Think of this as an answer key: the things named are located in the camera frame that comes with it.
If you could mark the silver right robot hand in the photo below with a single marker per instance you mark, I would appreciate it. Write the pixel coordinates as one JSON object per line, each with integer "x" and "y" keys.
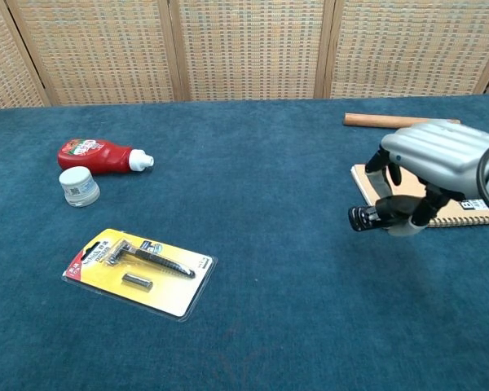
{"x": 436, "y": 150}

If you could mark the black stapler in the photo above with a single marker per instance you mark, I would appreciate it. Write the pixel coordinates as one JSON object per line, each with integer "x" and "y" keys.
{"x": 364, "y": 217}

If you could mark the blue table cloth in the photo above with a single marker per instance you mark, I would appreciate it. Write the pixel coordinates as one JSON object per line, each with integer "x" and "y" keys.
{"x": 244, "y": 264}

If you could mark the woven folding screen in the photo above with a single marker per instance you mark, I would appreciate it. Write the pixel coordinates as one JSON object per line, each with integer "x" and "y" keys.
{"x": 244, "y": 49}

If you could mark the kraft spiral notebook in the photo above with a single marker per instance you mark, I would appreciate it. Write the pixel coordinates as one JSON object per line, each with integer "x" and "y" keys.
{"x": 411, "y": 185}

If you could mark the wooden rolling pin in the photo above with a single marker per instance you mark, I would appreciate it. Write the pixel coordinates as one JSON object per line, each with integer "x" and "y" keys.
{"x": 375, "y": 120}

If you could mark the red ketchup bottle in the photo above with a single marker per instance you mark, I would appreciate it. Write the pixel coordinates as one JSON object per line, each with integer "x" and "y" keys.
{"x": 98, "y": 155}

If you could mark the razor in yellow blister pack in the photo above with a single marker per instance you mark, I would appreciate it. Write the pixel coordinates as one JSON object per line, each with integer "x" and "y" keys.
{"x": 142, "y": 271}

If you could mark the small white jar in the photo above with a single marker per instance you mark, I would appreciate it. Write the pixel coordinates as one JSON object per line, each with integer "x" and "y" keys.
{"x": 79, "y": 187}

